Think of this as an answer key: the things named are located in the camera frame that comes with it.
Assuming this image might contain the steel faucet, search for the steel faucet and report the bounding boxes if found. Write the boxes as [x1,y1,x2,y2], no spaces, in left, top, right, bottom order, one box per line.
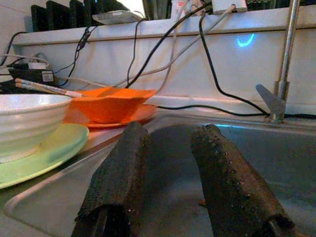
[255,0,301,124]

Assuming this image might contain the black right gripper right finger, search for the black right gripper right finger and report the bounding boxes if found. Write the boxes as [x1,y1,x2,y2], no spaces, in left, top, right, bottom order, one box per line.
[190,123,296,237]

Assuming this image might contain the white power box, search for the white power box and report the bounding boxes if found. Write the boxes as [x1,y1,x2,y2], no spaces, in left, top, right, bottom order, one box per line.
[211,0,248,15]

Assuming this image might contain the thin grey cable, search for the thin grey cable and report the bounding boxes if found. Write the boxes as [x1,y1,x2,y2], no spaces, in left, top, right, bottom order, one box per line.
[157,0,188,93]

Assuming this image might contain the orange bowl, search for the orange bowl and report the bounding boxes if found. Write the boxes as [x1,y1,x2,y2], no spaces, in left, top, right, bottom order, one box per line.
[70,86,158,124]

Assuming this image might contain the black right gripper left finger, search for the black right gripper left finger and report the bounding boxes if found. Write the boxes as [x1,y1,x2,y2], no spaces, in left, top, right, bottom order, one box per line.
[71,120,151,237]

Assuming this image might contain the white cable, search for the white cable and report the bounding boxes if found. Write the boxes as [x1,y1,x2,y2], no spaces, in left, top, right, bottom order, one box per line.
[0,53,50,65]

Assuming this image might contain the white ribbed bowl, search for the white ribbed bowl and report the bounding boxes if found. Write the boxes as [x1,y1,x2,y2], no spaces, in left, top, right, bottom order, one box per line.
[0,93,73,164]

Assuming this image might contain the black adapter white label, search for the black adapter white label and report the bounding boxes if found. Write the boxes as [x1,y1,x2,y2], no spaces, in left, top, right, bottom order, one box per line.
[7,68,59,87]

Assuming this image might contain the steel kitchen sink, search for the steel kitchen sink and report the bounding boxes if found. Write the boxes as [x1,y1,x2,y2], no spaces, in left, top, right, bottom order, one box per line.
[3,108,316,237]

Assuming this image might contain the black counter cable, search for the black counter cable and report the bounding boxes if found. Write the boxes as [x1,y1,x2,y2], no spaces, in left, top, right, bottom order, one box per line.
[157,104,316,120]

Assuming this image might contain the black hanging cable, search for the black hanging cable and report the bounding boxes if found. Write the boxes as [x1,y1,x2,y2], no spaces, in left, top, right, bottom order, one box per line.
[198,12,271,117]

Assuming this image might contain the thick black cable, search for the thick black cable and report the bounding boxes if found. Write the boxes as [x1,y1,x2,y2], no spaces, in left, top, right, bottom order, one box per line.
[124,1,214,89]

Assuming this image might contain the thin black cable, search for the thin black cable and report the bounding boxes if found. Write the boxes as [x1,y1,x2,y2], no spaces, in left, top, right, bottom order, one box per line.
[127,21,139,86]

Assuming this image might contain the white window ledge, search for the white window ledge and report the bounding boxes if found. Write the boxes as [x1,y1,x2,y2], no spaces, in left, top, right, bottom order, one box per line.
[11,3,316,47]

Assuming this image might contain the black curved cable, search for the black curved cable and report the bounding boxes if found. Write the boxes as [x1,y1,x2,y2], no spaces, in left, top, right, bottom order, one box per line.
[0,31,28,67]

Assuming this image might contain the black upright panel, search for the black upright panel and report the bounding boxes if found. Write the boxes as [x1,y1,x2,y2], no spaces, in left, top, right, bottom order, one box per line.
[45,0,71,30]
[69,0,86,28]
[83,0,130,25]
[31,4,48,33]

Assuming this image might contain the black knotted cable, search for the black knotted cable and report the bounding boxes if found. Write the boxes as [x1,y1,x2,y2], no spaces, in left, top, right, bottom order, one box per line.
[53,26,98,87]

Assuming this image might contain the patterned pale chopstick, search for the patterned pale chopstick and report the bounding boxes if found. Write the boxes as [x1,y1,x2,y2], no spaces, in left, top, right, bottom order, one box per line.
[14,78,83,97]
[14,82,77,98]

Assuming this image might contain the light green plate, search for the light green plate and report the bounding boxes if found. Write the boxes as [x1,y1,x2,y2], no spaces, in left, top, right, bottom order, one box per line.
[0,122,90,190]

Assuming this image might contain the silver flat device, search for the silver flat device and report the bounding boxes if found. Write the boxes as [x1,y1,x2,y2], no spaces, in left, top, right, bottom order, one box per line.
[91,9,145,26]

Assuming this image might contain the thick grey-white cable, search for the thick grey-white cable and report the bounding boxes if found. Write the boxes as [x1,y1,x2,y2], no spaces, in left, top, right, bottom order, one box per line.
[59,4,237,89]

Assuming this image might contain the white plug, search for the white plug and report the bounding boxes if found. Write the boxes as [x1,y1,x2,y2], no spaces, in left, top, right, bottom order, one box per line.
[27,61,49,71]

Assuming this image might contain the orange plate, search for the orange plate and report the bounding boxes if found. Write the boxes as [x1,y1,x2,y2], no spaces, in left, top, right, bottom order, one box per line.
[63,103,158,129]

